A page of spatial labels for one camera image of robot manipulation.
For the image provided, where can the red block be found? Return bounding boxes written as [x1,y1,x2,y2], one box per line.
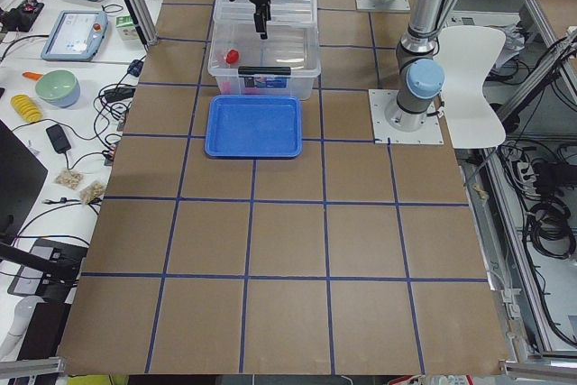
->
[224,49,240,65]

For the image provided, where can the clear plastic box lid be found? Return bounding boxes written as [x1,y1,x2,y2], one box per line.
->
[212,0,318,29]

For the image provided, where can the clear plastic storage box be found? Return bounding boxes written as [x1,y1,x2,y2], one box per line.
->
[207,23,321,100]

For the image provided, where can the blue plastic tray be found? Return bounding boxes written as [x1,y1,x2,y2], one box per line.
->
[205,95,302,159]

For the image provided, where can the green milk carton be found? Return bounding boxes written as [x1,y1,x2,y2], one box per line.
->
[114,15,140,41]

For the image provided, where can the near teach pendant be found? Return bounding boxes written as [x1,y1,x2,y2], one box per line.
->
[41,10,108,62]

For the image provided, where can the white chair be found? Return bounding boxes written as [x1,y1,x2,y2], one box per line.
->
[435,25,506,149]

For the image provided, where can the green blue bowl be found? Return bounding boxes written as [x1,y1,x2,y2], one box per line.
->
[35,69,80,108]

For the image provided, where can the black power adapter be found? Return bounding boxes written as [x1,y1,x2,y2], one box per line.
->
[46,124,71,154]

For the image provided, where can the snack bag on desk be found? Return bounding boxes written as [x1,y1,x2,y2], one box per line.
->
[54,169,84,190]
[79,180,106,205]

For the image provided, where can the toy carrot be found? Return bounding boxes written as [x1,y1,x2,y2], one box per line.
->
[22,71,43,81]

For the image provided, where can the black monitor on desk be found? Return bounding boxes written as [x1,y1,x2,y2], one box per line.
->
[0,122,48,243]

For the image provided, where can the black box latch handle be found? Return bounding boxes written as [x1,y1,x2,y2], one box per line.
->
[238,66,291,77]

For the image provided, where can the black cable coil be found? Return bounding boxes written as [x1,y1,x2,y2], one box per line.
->
[522,199,576,260]

